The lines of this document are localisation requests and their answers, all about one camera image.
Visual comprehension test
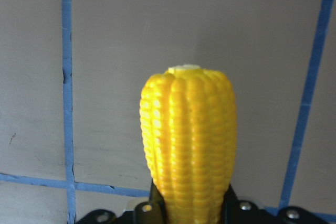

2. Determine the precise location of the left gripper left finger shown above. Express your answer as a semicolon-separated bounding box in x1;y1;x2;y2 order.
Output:
132;181;168;224

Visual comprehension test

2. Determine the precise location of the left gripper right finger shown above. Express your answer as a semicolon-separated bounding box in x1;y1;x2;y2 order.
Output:
222;185;263;224

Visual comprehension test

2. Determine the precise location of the yellow corn cob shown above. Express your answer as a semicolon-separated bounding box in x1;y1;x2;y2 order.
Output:
139;65;237;223

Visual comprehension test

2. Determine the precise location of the brown paper mat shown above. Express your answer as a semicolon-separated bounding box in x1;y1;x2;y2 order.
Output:
1;0;335;223

